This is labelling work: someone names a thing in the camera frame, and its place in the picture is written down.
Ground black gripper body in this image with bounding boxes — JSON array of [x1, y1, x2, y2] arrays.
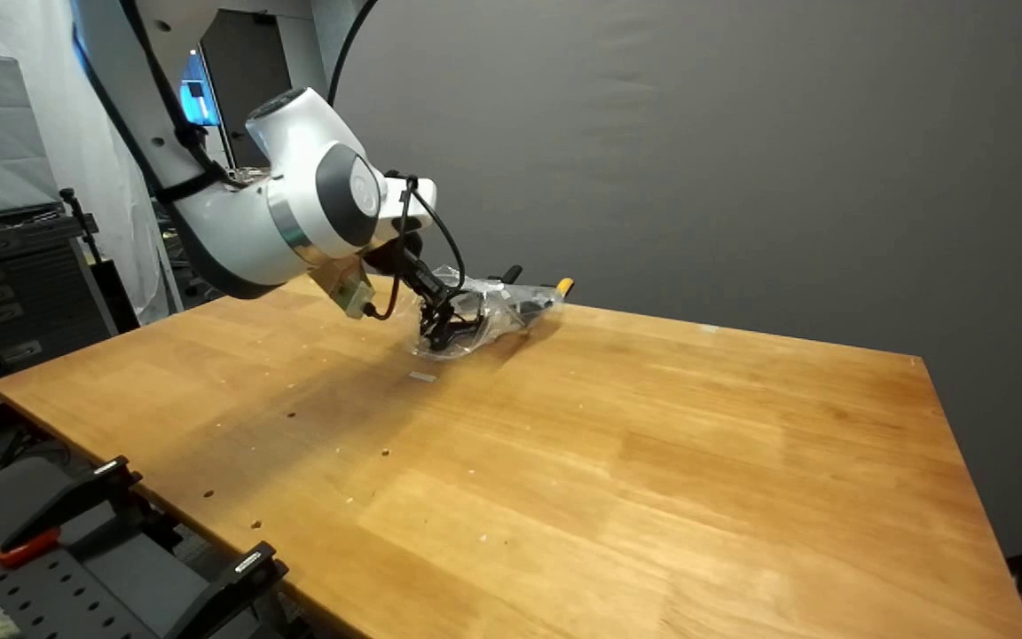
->
[[371, 226, 456, 313]]

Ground white curtain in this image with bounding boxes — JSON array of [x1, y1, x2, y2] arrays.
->
[[0, 0, 187, 326]]

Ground gray fabric backdrop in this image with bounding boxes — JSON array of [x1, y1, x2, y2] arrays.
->
[[322, 0, 1022, 562]]

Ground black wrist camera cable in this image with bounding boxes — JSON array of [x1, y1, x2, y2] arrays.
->
[[381, 171, 472, 326]]

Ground black equipment rack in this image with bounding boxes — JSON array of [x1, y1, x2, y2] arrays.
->
[[0, 200, 127, 419]]

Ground clear plastic bag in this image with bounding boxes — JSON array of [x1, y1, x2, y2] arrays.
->
[[404, 266, 563, 362]]

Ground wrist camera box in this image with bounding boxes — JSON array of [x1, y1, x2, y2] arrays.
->
[[322, 251, 381, 322]]

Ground blue glowing background panel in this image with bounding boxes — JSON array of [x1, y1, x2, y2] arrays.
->
[[173, 49, 228, 133]]

